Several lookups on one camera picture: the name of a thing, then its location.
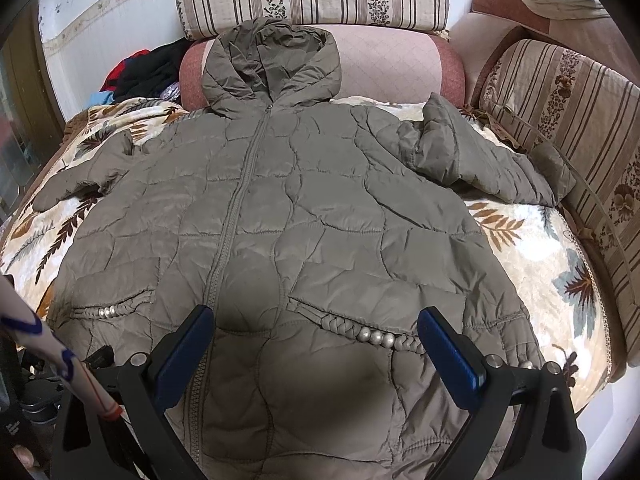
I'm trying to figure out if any olive quilted hooded jacket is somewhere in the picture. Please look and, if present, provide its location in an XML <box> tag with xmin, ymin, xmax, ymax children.
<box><xmin>32</xmin><ymin>18</ymin><xmax>575</xmax><ymax>479</ymax></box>

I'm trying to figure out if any white cable with blue marks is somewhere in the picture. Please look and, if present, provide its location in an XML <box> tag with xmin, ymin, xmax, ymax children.
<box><xmin>0</xmin><ymin>274</ymin><xmax>151</xmax><ymax>480</ymax></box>

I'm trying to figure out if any pink sofa armrest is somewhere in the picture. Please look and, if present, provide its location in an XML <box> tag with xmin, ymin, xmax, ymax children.
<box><xmin>449</xmin><ymin>0</ymin><xmax>639</xmax><ymax>105</ymax></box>

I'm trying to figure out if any leaf pattern beige blanket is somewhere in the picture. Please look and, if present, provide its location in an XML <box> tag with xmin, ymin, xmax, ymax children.
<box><xmin>1</xmin><ymin>99</ymin><xmax>610</xmax><ymax>408</ymax></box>

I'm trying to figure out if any pink quilted sofa cushion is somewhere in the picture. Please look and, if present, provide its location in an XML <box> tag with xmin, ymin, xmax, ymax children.
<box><xmin>179</xmin><ymin>18</ymin><xmax>465</xmax><ymax>119</ymax></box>

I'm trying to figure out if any striped floral side cushion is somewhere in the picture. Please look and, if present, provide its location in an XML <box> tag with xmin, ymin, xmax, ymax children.
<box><xmin>477</xmin><ymin>39</ymin><xmax>639</xmax><ymax>366</ymax></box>

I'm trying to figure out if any pile of dark clothes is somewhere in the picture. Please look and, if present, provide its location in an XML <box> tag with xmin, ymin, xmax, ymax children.
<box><xmin>86</xmin><ymin>38</ymin><xmax>191</xmax><ymax>107</ymax></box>

